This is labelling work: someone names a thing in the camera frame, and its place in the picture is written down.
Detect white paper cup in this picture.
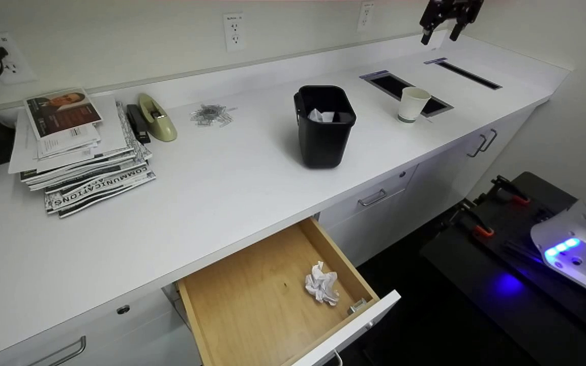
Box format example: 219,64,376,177
397,86,432,124

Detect white cabinet door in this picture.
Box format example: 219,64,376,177
468,106,536,200
404,130,485,227
324,189,412,268

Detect crumpled white paper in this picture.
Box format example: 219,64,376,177
304,261,340,307
308,108,336,124

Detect black waste bin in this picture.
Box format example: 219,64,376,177
294,85,357,169

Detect black clamp with orange tips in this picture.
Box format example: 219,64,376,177
457,200,495,239
490,175,532,206

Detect white drawer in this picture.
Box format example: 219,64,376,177
0,287,174,366
317,165,419,230

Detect heap of paper clips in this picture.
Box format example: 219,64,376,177
189,104,236,128

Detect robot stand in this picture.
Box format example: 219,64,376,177
420,172,586,366

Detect olive green tape dispenser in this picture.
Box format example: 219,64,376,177
137,93,178,143

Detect black stapler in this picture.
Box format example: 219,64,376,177
126,104,152,144

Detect wooden drawer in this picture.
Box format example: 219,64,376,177
175,217,402,366

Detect stack of magazines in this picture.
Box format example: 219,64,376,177
8,87,157,219

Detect white wall socket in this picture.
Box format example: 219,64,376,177
357,1,375,33
0,33,38,86
222,12,247,53

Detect cabinet door handle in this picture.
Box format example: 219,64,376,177
480,128,499,153
466,133,487,159

